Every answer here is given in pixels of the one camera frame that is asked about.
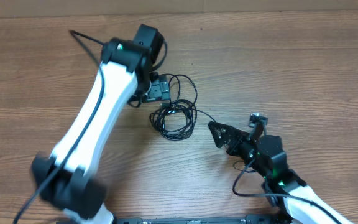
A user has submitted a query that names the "black USB cable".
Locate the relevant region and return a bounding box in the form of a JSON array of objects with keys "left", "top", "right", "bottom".
[{"left": 149, "top": 73, "right": 217, "bottom": 141}]

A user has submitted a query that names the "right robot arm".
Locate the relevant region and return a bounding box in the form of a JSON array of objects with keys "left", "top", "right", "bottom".
[{"left": 208, "top": 118, "right": 351, "bottom": 223}]

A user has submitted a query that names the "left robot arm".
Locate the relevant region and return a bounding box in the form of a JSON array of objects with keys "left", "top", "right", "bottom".
[{"left": 31, "top": 37, "right": 167, "bottom": 223}]

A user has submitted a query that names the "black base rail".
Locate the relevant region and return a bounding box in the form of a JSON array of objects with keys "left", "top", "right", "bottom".
[{"left": 112, "top": 213, "right": 292, "bottom": 224}]

